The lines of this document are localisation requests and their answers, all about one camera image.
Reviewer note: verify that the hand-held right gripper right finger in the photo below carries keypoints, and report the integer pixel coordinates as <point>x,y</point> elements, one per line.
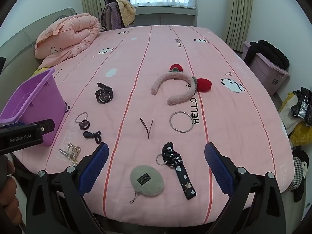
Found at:
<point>218,169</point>

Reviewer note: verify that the peach quilted jacket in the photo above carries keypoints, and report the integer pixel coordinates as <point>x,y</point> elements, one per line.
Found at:
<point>128,12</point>

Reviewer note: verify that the beige curtain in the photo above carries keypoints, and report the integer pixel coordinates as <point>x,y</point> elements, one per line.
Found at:
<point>240,12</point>
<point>91,0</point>

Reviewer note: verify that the black wrist watch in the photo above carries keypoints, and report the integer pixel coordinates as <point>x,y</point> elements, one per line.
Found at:
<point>104,95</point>

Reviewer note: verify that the silver bangle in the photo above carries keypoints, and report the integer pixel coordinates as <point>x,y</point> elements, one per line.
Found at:
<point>170,122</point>

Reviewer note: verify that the pink storage bin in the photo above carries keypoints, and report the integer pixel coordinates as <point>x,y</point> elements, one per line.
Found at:
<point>268,75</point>

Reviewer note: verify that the houndstooth fabric item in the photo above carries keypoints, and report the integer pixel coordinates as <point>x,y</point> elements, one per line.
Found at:
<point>298,173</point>

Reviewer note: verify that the black bow hair clip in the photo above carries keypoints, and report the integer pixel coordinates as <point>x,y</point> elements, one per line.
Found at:
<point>93,136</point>

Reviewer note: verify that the yellow pillow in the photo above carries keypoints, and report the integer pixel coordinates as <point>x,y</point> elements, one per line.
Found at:
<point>39,72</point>

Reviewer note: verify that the pink folded quilt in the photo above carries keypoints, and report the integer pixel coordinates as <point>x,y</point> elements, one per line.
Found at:
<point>70,36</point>

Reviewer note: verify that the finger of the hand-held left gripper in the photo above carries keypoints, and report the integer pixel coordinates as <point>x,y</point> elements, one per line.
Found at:
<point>47,126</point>

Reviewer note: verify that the grey headboard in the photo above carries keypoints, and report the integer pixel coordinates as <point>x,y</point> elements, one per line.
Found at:
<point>17,41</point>

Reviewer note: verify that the person's left hand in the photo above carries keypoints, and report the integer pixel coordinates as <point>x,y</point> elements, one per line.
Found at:
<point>9,199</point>

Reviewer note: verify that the dark v-shaped hairpin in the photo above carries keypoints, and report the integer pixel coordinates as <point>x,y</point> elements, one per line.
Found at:
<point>148,135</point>

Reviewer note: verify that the grey plush pouch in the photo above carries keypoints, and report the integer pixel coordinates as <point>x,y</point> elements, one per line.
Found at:
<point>146,179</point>

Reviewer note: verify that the purple plastic basket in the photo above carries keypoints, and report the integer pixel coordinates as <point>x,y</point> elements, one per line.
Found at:
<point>41,102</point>

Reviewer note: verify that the black clothes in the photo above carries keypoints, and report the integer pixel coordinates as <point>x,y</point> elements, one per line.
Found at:
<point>270,52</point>

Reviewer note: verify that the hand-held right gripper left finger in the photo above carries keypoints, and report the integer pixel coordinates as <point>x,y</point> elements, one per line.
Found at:
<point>93,169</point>

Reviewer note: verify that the pearl hair claw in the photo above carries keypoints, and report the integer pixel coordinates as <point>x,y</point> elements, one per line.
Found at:
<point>70,151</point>

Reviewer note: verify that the pile of clothes on floor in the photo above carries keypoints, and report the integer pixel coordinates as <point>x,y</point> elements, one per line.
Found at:
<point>302,132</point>

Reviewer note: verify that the purple patterned garment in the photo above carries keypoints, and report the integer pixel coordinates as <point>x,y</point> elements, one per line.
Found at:
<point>113,14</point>

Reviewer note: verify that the black silver plastic bag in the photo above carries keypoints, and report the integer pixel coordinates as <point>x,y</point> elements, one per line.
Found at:
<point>301,104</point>

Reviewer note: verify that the pink printed bed sheet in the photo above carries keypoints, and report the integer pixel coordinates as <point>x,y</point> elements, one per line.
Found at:
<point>151,53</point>

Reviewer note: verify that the pink fluffy strawberry headband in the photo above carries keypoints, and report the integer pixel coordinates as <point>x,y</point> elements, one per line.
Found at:
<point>170,79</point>

